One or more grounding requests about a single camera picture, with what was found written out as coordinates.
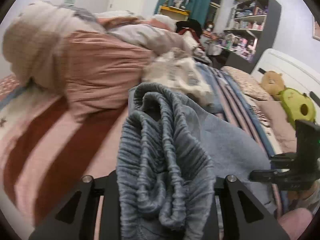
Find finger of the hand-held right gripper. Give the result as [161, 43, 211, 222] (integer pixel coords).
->
[269, 152, 298, 167]
[249, 169, 291, 183]

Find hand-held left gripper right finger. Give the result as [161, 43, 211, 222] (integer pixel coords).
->
[212, 174, 292, 240]

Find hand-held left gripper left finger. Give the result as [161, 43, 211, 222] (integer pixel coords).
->
[28, 171, 121, 240]

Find grey pants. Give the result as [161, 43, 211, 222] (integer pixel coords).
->
[116, 82, 278, 240]

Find beige pillow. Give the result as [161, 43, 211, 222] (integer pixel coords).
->
[256, 100, 301, 153]

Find green avocado plush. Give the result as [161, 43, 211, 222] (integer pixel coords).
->
[279, 87, 317, 128]

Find person's leg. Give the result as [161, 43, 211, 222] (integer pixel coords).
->
[278, 207, 314, 240]

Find white headboard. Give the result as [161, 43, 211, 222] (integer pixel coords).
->
[251, 48, 320, 131]

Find floral pillow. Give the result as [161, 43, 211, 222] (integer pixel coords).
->
[221, 66, 272, 101]

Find dark bookshelf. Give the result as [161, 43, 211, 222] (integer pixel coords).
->
[221, 0, 282, 74]

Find light blue crumpled clothing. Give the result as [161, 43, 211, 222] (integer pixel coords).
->
[142, 50, 216, 106]

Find pink and beige duvet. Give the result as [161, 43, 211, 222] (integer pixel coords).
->
[2, 1, 198, 123]

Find red patterned bed sheet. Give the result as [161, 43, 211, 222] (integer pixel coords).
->
[0, 75, 22, 99]

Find pile of clothes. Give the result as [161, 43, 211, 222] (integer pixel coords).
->
[175, 19, 203, 48]

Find window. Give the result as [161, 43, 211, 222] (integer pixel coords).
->
[209, 0, 226, 26]

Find yellow shelf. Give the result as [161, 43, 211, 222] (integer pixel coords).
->
[159, 5, 192, 21]

